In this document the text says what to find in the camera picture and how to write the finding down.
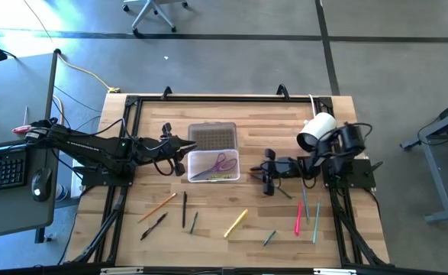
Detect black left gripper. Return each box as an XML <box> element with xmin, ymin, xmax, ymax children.
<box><xmin>137</xmin><ymin>122</ymin><xmax>197</xmax><ymax>176</ymax></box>

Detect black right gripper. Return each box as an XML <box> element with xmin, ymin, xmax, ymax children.
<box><xmin>250</xmin><ymin>148</ymin><xmax>307</xmax><ymax>196</ymax></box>

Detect purple scissors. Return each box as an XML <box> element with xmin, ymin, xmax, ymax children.
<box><xmin>190</xmin><ymin>152</ymin><xmax>238</xmax><ymax>181</ymax></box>

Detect yellow highlighter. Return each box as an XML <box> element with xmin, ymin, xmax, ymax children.
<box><xmin>223</xmin><ymin>208</ymin><xmax>250</xmax><ymax>239</ymax></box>

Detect pink highlighter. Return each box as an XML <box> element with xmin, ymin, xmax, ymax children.
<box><xmin>294</xmin><ymin>200</ymin><xmax>303</xmax><ymax>237</ymax></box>

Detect orange pencil pink eraser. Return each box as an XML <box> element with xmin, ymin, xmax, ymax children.
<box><xmin>138</xmin><ymin>192</ymin><xmax>178</xmax><ymax>223</ymax></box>

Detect teal pencil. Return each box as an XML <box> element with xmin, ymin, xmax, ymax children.
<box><xmin>312</xmin><ymin>198</ymin><xmax>321</xmax><ymax>245</ymax></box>

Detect black retractable pen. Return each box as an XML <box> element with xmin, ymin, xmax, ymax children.
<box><xmin>140</xmin><ymin>212</ymin><xmax>169</xmax><ymax>241</ymax></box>

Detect clear plastic supply box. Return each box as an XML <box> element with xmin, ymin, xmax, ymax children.
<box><xmin>187</xmin><ymin>121</ymin><xmax>241</xmax><ymax>183</ymax></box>

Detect white blue cup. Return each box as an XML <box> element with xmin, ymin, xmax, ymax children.
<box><xmin>55</xmin><ymin>183</ymin><xmax>70</xmax><ymax>202</ymax></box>

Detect office chair base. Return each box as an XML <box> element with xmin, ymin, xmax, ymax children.
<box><xmin>122</xmin><ymin>0</ymin><xmax>190</xmax><ymax>39</ymax></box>

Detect black computer mouse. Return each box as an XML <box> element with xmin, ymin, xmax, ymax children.
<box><xmin>31</xmin><ymin>167</ymin><xmax>53</xmax><ymax>202</ymax></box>

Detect grey metal cart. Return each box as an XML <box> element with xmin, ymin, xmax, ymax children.
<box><xmin>401</xmin><ymin>97</ymin><xmax>448</xmax><ymax>225</ymax></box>

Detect grey desk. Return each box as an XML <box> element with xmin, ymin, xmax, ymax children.
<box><xmin>0</xmin><ymin>51</ymin><xmax>59</xmax><ymax>244</ymax></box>

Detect black keyboard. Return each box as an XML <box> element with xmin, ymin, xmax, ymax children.
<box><xmin>0</xmin><ymin>147</ymin><xmax>29</xmax><ymax>193</ymax></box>

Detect black aluminium table frame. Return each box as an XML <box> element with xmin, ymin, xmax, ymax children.
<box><xmin>57</xmin><ymin>93</ymin><xmax>396</xmax><ymax>268</ymax></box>

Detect white camera cylinder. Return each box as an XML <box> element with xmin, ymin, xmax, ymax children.
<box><xmin>295</xmin><ymin>112</ymin><xmax>338</xmax><ymax>154</ymax></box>

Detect yellow cable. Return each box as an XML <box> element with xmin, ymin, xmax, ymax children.
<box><xmin>57</xmin><ymin>53</ymin><xmax>121</xmax><ymax>95</ymax></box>

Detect white metal bracket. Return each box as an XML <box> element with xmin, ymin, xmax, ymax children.
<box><xmin>314</xmin><ymin>268</ymin><xmax>357</xmax><ymax>275</ymax></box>
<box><xmin>100</xmin><ymin>267</ymin><xmax>144</xmax><ymax>275</ymax></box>

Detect red handled screwdriver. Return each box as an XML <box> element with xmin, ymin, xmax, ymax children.
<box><xmin>11</xmin><ymin>105</ymin><xmax>32</xmax><ymax>134</ymax></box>

